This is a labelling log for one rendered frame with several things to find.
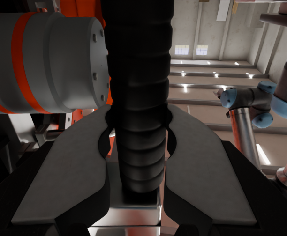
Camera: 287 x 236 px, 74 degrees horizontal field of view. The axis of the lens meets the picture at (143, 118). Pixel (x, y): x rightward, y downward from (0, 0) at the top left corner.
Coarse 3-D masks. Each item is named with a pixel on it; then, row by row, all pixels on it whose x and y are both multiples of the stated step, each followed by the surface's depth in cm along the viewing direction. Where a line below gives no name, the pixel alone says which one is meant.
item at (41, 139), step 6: (42, 126) 38; (48, 126) 38; (36, 132) 36; (42, 132) 36; (48, 132) 37; (54, 132) 37; (60, 132) 37; (114, 132) 39; (42, 138) 36; (48, 138) 37; (54, 138) 37; (42, 144) 37
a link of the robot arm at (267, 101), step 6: (258, 84) 79; (264, 84) 77; (270, 84) 77; (276, 84) 77; (258, 90) 77; (264, 90) 76; (270, 90) 75; (258, 96) 76; (264, 96) 77; (270, 96) 77; (258, 102) 77; (264, 102) 78; (270, 102) 78; (258, 108) 81; (264, 108) 80; (270, 108) 80
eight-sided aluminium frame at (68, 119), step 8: (32, 0) 43; (40, 0) 43; (48, 0) 43; (56, 0) 45; (32, 8) 44; (40, 8) 46; (48, 8) 44; (56, 8) 45; (48, 120) 50; (56, 120) 54; (64, 120) 50; (64, 128) 49
